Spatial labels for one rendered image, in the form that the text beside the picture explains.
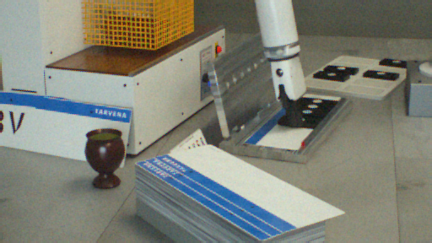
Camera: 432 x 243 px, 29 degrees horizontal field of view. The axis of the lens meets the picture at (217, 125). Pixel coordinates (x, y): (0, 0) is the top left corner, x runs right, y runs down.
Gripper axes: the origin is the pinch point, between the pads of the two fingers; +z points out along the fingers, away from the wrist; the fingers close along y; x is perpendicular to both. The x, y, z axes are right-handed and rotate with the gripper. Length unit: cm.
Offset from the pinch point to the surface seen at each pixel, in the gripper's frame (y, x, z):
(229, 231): -72, -12, -2
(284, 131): -3.0, 2.0, 2.2
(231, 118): -13.6, 10.2, -4.9
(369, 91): 41.6, -8.5, 5.5
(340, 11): 225, 48, 8
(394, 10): 231, 22, 12
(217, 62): -14.4, 10.6, -18.4
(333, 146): -3.5, -9.5, 6.8
